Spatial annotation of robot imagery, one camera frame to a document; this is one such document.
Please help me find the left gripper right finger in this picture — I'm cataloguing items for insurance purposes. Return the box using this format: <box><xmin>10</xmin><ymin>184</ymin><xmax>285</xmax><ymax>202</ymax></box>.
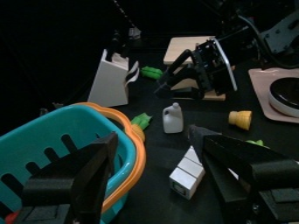
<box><xmin>188</xmin><ymin>124</ymin><xmax>299</xmax><ymax>224</ymax></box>

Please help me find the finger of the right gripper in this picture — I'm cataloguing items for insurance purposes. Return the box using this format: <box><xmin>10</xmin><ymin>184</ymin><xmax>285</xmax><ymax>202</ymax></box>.
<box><xmin>153</xmin><ymin>87</ymin><xmax>205</xmax><ymax>101</ymax></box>
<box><xmin>156</xmin><ymin>48</ymin><xmax>195</xmax><ymax>88</ymax></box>

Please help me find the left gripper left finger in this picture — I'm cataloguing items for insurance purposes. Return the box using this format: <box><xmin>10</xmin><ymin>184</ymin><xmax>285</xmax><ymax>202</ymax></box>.
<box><xmin>13</xmin><ymin>131</ymin><xmax>118</xmax><ymax>224</ymax></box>

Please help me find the green toy pea pod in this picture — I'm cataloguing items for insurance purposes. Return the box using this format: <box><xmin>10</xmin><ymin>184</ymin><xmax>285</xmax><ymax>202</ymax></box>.
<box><xmin>140</xmin><ymin>66</ymin><xmax>164</xmax><ymax>81</ymax></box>

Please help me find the white toy milk jug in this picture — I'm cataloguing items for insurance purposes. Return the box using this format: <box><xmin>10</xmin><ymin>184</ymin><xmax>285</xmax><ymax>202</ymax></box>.
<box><xmin>161</xmin><ymin>101</ymin><xmax>184</xmax><ymax>135</ymax></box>

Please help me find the green toy star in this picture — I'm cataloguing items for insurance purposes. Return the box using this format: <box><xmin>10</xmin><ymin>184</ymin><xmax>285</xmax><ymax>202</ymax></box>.
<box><xmin>244</xmin><ymin>139</ymin><xmax>267</xmax><ymax>147</ymax></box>

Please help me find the white rectangular toy box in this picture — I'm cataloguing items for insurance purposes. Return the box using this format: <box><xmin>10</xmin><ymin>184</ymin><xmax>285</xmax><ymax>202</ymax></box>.
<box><xmin>168</xmin><ymin>144</ymin><xmax>207</xmax><ymax>201</ymax></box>

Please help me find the pink tray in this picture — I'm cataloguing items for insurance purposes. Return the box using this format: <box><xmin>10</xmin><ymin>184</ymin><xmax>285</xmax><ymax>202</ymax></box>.
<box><xmin>247</xmin><ymin>67</ymin><xmax>299</xmax><ymax>124</ymax></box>

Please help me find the green toy vegetable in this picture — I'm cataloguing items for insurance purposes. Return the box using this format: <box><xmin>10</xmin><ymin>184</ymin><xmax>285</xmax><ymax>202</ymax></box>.
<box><xmin>129</xmin><ymin>112</ymin><xmax>154</xmax><ymax>144</ymax></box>

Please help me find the teal basket orange rim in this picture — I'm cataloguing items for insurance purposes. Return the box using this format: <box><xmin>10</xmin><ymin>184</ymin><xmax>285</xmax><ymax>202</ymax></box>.
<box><xmin>0</xmin><ymin>101</ymin><xmax>148</xmax><ymax>224</ymax></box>

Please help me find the grey frame corner bracket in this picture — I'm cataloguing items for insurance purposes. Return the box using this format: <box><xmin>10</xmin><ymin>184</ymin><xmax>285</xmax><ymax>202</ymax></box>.
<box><xmin>126</xmin><ymin>26</ymin><xmax>142</xmax><ymax>40</ymax></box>

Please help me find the black handled toy knife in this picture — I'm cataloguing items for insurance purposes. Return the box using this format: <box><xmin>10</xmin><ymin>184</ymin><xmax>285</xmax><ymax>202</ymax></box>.
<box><xmin>109</xmin><ymin>30</ymin><xmax>122</xmax><ymax>62</ymax></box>

